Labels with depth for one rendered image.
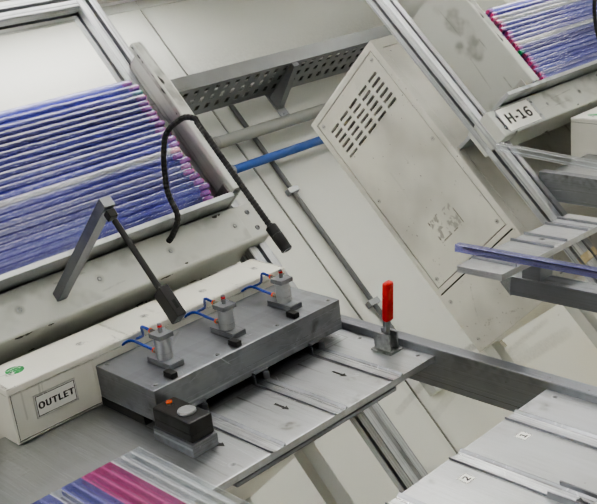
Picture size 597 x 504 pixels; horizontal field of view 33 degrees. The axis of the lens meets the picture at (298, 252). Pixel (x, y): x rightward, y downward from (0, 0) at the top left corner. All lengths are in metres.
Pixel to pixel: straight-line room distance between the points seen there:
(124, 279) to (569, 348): 2.90
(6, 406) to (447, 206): 1.30
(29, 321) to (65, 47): 2.54
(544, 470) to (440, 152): 1.27
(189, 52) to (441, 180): 1.96
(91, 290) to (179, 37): 2.73
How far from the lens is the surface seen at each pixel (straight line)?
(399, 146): 2.39
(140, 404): 1.32
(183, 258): 1.56
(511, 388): 1.35
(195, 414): 1.23
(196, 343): 1.39
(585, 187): 2.12
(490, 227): 2.28
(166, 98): 1.71
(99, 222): 1.29
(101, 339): 1.41
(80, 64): 3.85
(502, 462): 1.16
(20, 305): 1.44
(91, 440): 1.33
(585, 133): 2.31
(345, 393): 1.33
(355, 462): 3.36
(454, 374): 1.40
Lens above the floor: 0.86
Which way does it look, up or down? 14 degrees up
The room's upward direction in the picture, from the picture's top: 35 degrees counter-clockwise
